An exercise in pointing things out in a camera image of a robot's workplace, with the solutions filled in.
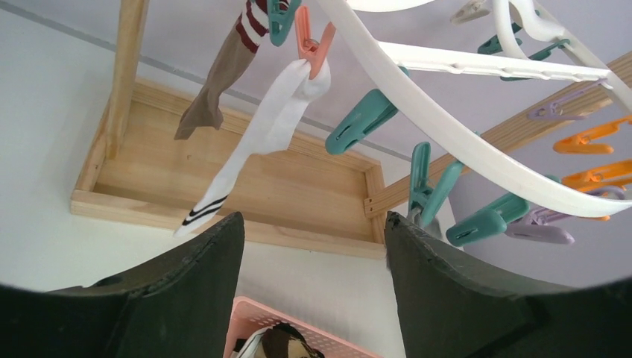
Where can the taupe striped cuff sock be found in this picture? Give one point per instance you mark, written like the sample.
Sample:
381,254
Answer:
234,57

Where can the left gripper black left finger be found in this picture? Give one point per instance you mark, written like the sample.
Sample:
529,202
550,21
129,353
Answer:
177,304

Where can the wooden hanger stand frame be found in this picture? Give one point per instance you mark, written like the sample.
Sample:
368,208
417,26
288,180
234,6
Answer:
353,156

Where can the white round clip hanger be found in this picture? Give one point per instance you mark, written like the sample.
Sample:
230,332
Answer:
387,63

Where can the black white striped sock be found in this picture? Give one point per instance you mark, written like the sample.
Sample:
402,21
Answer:
246,348

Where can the dark brown argyle sock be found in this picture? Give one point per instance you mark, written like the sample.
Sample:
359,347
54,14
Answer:
284,341

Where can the white grey sock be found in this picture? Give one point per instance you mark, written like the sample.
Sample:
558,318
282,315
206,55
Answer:
270,130

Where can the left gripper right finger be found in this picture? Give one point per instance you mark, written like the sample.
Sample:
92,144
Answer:
451,304

